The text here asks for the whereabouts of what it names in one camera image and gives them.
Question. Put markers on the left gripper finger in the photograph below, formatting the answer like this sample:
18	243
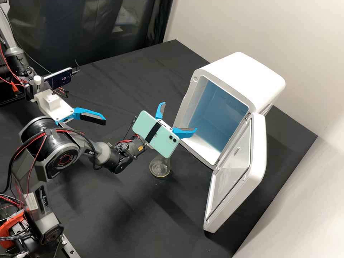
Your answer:
160	110

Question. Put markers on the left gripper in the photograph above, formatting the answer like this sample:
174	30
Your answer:
55	106

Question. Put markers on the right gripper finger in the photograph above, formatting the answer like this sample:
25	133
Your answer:
184	133

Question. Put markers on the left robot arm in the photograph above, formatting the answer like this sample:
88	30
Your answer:
14	59

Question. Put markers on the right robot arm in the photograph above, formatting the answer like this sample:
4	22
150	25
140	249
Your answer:
51	150

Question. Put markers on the clear flask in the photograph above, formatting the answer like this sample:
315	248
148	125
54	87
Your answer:
160	168

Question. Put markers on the incubator door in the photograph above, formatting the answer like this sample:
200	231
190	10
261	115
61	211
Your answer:
258	150

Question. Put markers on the white incubator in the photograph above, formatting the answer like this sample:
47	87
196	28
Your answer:
255	80

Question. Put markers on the right wrist camera phone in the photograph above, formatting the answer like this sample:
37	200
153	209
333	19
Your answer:
156	134

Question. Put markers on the wrist camera phone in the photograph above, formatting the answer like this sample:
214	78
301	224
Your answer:
60	78
156	134

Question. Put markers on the left wrist camera phone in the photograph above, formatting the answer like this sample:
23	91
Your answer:
60	78

